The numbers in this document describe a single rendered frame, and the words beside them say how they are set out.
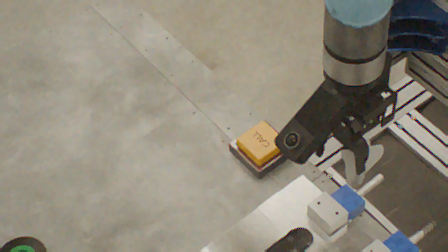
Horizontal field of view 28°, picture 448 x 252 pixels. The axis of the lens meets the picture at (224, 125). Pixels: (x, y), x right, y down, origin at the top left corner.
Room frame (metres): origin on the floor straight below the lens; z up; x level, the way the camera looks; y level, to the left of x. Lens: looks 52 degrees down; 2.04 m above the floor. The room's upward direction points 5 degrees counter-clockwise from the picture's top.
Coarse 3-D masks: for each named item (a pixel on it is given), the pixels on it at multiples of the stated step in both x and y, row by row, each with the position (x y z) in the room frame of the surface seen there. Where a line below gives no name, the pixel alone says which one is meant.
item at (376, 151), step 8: (368, 144) 0.71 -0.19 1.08; (344, 152) 0.70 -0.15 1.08; (352, 152) 0.69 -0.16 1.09; (376, 152) 0.71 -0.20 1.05; (344, 160) 0.70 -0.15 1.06; (352, 160) 0.69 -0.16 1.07; (368, 160) 0.70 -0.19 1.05; (376, 160) 0.71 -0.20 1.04; (352, 168) 0.68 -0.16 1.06; (368, 168) 0.70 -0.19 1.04; (352, 176) 0.68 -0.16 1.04; (360, 176) 0.68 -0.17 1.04; (352, 184) 0.69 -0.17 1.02
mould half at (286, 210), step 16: (304, 176) 0.79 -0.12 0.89; (288, 192) 0.77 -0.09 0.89; (304, 192) 0.76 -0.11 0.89; (320, 192) 0.76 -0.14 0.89; (272, 208) 0.74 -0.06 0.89; (288, 208) 0.74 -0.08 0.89; (304, 208) 0.74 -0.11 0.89; (240, 224) 0.72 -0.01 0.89; (256, 224) 0.72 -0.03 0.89; (272, 224) 0.72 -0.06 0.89; (288, 224) 0.71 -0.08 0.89; (304, 224) 0.71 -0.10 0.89; (352, 224) 0.70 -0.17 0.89; (224, 240) 0.70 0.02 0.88; (240, 240) 0.69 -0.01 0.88; (256, 240) 0.69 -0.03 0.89; (272, 240) 0.69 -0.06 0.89; (320, 240) 0.68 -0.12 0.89; (336, 240) 0.68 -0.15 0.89; (352, 240) 0.67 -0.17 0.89; (368, 240) 0.67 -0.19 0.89
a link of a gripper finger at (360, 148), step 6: (354, 138) 0.69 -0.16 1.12; (360, 138) 0.68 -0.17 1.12; (354, 144) 0.68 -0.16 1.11; (360, 144) 0.68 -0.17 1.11; (366, 144) 0.69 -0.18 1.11; (354, 150) 0.68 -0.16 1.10; (360, 150) 0.68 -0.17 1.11; (366, 150) 0.68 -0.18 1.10; (354, 156) 0.68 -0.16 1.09; (360, 156) 0.68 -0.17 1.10; (366, 156) 0.68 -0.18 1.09; (360, 162) 0.67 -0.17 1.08; (360, 168) 0.67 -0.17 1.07
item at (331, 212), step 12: (372, 180) 0.77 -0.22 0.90; (324, 192) 0.74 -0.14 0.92; (336, 192) 0.75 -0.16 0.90; (348, 192) 0.75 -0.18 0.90; (360, 192) 0.75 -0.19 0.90; (312, 204) 0.72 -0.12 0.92; (324, 204) 0.72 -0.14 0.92; (336, 204) 0.72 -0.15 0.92; (348, 204) 0.73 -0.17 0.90; (360, 204) 0.73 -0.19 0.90; (312, 216) 0.72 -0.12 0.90; (324, 216) 0.70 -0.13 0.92; (336, 216) 0.70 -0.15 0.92; (348, 216) 0.71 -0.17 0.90; (324, 228) 0.69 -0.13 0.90; (336, 228) 0.69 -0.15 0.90
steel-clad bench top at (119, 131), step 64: (128, 0) 1.31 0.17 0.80; (0, 64) 1.17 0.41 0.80; (64, 64) 1.16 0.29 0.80; (128, 64) 1.14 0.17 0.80; (192, 64) 1.13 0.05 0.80; (0, 128) 1.02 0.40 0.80; (64, 128) 1.00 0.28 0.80; (128, 128) 0.99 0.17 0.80; (192, 128) 0.98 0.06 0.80; (0, 192) 0.88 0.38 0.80; (64, 192) 0.87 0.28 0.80; (128, 192) 0.86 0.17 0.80; (192, 192) 0.84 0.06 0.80; (256, 192) 0.83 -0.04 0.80
